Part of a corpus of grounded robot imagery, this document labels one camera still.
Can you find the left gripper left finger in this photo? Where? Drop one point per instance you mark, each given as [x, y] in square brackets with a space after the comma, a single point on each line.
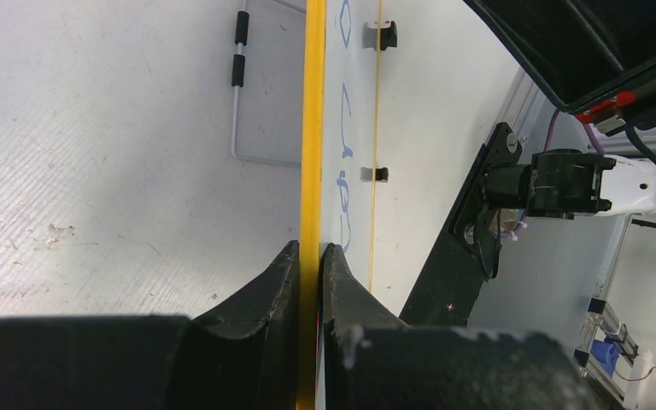
[251, 340]

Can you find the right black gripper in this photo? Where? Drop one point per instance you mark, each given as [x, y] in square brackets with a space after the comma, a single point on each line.
[595, 60]

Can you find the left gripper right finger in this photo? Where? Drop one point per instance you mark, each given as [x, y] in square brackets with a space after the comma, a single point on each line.
[350, 316]

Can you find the yellow framed whiteboard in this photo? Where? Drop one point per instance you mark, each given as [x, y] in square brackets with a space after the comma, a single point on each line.
[339, 153]

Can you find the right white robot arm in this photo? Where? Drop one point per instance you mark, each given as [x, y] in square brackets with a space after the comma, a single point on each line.
[562, 183]

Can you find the left black whiteboard clip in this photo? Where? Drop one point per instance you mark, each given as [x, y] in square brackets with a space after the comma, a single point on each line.
[380, 174]

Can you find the black whiteboard clip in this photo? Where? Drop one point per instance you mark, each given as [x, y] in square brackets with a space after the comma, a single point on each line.
[379, 35]
[380, 174]

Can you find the right black whiteboard clip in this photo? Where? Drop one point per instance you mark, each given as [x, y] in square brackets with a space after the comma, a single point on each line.
[379, 35]

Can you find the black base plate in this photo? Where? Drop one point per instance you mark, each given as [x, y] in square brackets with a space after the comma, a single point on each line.
[465, 253]

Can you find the wire whiteboard stand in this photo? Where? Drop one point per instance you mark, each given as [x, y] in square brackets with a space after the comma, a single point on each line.
[267, 81]

